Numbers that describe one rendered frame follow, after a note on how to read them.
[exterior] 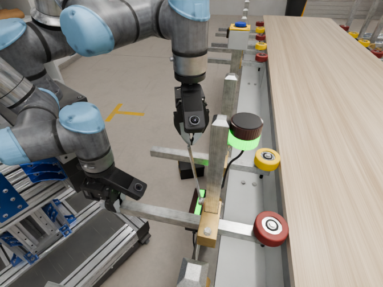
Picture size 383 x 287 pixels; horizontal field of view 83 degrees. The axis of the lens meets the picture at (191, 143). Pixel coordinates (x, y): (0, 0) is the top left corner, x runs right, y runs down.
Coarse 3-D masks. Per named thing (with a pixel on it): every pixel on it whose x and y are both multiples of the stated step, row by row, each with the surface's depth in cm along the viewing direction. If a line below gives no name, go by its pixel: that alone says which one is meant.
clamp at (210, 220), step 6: (204, 204) 62; (222, 204) 64; (204, 210) 60; (204, 216) 59; (210, 216) 59; (216, 216) 59; (204, 222) 57; (210, 222) 57; (216, 222) 57; (198, 228) 56; (204, 228) 56; (210, 228) 56; (216, 228) 56; (198, 234) 55; (216, 234) 55; (198, 240) 56; (204, 240) 55; (210, 240) 55; (210, 246) 57
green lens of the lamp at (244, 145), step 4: (232, 136) 41; (228, 140) 43; (232, 140) 42; (236, 140) 41; (240, 140) 40; (252, 140) 40; (256, 140) 40; (232, 144) 42; (236, 144) 41; (240, 144) 41; (244, 144) 40; (248, 144) 40; (252, 144) 41; (256, 144) 41; (236, 148) 42; (240, 148) 41; (244, 148) 41; (248, 148) 41; (252, 148) 41
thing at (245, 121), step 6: (240, 114) 42; (246, 114) 42; (252, 114) 42; (234, 120) 40; (240, 120) 40; (246, 120) 40; (252, 120) 40; (258, 120) 40; (240, 126) 39; (246, 126) 39; (252, 126) 39; (258, 126) 39; (228, 144) 43; (228, 150) 44; (240, 156) 46; (228, 168) 50; (222, 186) 54
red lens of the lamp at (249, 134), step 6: (234, 114) 42; (234, 126) 39; (234, 132) 40; (240, 132) 39; (246, 132) 38; (252, 132) 38; (258, 132) 39; (240, 138) 40; (246, 138) 39; (252, 138) 40
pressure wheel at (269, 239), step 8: (256, 216) 55; (264, 216) 55; (272, 216) 55; (280, 216) 55; (256, 224) 53; (264, 224) 53; (272, 224) 53; (280, 224) 53; (256, 232) 53; (264, 232) 51; (272, 232) 52; (280, 232) 51; (288, 232) 52; (264, 240) 51; (272, 240) 50; (280, 240) 50
